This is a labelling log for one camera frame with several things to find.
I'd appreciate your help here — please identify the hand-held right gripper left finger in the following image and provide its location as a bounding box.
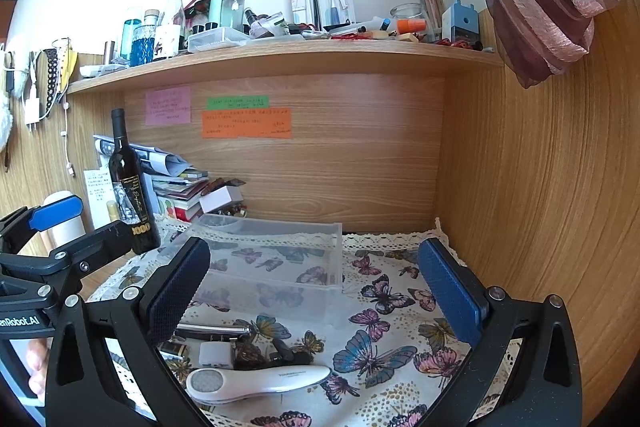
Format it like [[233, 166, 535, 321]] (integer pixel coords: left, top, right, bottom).
[[45, 236, 221, 427]]

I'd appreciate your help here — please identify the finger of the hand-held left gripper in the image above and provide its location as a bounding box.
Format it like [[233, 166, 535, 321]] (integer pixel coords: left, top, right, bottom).
[[0, 196, 85, 258], [47, 219, 134, 295]]

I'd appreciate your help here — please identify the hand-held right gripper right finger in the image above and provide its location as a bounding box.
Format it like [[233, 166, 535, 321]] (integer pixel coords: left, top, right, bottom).
[[416, 238, 584, 427]]

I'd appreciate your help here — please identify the silver metal tube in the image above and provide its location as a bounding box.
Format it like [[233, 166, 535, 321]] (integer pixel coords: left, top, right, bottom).
[[174, 324, 256, 344]]

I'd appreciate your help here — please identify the small dark rectangular lighter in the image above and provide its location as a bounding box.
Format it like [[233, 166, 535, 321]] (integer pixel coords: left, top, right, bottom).
[[159, 341, 190, 360]]

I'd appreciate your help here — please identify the small white box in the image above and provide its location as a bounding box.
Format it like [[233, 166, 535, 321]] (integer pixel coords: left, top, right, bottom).
[[197, 342, 235, 369]]

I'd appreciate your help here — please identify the white handheld callus remover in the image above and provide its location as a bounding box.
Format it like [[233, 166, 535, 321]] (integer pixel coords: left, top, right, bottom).
[[185, 364, 332, 405]]

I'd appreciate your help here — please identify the black hair clip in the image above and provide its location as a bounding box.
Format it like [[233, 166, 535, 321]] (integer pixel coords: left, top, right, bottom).
[[270, 338, 316, 367]]

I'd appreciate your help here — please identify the clear plastic storage box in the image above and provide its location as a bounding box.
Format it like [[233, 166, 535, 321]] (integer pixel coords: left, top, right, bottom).
[[172, 213, 346, 333]]

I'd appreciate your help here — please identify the person's left hand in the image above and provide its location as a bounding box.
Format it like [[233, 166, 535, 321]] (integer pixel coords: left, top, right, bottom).
[[26, 338, 51, 400]]

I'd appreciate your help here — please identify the white cup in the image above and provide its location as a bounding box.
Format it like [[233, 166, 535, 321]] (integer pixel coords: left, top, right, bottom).
[[42, 191, 96, 253]]

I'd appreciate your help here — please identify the white handwritten paper note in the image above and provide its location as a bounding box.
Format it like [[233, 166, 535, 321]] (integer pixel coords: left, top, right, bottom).
[[82, 168, 118, 230]]

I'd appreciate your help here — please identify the dark wine bottle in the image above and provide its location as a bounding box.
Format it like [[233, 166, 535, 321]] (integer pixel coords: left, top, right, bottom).
[[108, 108, 162, 255]]

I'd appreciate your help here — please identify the butterfly print tablecloth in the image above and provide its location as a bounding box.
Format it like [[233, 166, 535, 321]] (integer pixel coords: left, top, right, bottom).
[[80, 214, 526, 427]]

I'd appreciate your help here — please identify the stack of books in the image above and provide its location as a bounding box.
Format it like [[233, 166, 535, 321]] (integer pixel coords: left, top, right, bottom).
[[147, 167, 211, 224]]

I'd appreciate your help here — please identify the folded newspaper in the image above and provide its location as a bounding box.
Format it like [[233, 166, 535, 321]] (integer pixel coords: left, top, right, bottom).
[[92, 134, 193, 180]]

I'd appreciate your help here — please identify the white fluffy item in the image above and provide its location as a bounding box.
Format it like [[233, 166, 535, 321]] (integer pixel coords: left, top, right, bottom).
[[0, 97, 15, 152]]

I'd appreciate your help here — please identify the white cardboard carton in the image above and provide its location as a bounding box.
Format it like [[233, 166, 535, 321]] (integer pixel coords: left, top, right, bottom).
[[199, 187, 241, 214]]

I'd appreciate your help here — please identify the yellow hanging pouch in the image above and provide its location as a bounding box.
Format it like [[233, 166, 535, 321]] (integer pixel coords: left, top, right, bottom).
[[60, 47, 78, 95]]

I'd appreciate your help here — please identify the pink sticky note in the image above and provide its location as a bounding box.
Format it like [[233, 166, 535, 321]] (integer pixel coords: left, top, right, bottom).
[[145, 88, 192, 126]]

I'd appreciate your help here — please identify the orange sticky note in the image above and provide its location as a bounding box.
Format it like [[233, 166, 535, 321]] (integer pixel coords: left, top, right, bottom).
[[201, 108, 293, 139]]

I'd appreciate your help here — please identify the blue patterned bottle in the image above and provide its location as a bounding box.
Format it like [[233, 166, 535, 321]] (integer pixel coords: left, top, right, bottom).
[[131, 9, 160, 68]]

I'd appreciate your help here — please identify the teal glass bottle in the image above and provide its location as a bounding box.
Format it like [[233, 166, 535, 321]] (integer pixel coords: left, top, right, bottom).
[[121, 6, 143, 60]]

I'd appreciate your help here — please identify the green sticky note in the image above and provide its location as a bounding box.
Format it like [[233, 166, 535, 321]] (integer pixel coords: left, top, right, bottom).
[[207, 95, 271, 110]]

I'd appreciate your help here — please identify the clear flat plastic case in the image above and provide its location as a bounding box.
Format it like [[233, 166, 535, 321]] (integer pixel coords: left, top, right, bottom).
[[187, 27, 251, 54]]

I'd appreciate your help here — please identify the tall clear glass bottle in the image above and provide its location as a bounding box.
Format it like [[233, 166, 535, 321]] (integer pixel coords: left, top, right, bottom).
[[167, 0, 187, 28]]

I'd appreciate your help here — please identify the mint green bottle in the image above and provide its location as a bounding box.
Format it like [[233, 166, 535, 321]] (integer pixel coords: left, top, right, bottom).
[[207, 0, 236, 30]]

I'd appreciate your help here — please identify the clear silver capped bottle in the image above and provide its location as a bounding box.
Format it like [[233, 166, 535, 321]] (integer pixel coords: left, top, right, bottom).
[[227, 0, 247, 30]]

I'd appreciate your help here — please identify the wooden shelf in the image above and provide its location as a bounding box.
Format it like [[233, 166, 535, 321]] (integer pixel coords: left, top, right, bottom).
[[65, 39, 506, 95]]

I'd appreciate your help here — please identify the blue pencil sharpener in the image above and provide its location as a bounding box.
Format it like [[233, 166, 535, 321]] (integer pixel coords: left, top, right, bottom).
[[442, 1, 482, 50]]

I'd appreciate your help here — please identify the empty glass jar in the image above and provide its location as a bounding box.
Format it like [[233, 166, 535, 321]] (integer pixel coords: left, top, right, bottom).
[[390, 3, 430, 32]]

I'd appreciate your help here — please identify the clear tube of pencils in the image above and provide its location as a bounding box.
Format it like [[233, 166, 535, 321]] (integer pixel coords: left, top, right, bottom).
[[416, 0, 448, 42]]

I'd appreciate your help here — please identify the white charging cable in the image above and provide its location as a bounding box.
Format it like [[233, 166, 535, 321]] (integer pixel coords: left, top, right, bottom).
[[60, 102, 76, 178]]

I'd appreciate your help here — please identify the white wall charger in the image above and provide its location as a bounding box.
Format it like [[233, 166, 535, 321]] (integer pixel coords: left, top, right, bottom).
[[24, 52, 42, 132]]

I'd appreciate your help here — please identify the black white beaded strap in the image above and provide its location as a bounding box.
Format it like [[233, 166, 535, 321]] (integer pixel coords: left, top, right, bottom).
[[42, 48, 60, 120]]

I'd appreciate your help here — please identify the red cord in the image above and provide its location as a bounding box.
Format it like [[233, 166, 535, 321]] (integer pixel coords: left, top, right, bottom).
[[430, 38, 483, 52]]

